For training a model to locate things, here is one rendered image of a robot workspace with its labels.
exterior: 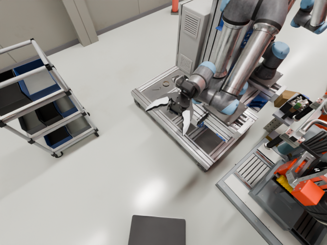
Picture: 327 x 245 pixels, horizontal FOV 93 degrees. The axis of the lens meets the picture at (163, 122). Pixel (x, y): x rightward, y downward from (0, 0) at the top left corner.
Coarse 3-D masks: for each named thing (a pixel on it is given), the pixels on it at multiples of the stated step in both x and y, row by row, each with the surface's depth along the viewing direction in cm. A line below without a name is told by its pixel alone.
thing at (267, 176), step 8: (280, 160) 153; (272, 168) 151; (264, 176) 148; (256, 184) 147; (264, 184) 144; (248, 192) 145; (256, 192) 140; (256, 200) 139; (264, 208) 135; (272, 216) 132; (280, 224) 129
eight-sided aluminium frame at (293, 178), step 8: (304, 152) 112; (296, 160) 111; (312, 160) 107; (296, 168) 104; (304, 168) 104; (288, 176) 98; (296, 176) 101; (304, 176) 81; (312, 176) 75; (320, 176) 70; (296, 184) 84; (320, 184) 74
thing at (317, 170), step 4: (320, 160) 105; (316, 164) 105; (320, 164) 104; (324, 164) 104; (312, 168) 105; (316, 168) 104; (324, 168) 98; (308, 172) 105; (312, 172) 103; (316, 172) 103; (320, 180) 92
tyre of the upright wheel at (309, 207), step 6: (312, 162) 112; (306, 174) 105; (294, 198) 92; (324, 198) 71; (300, 204) 85; (318, 204) 72; (324, 204) 70; (312, 210) 78; (318, 210) 74; (324, 210) 71; (318, 216) 77; (324, 216) 73; (324, 222) 76
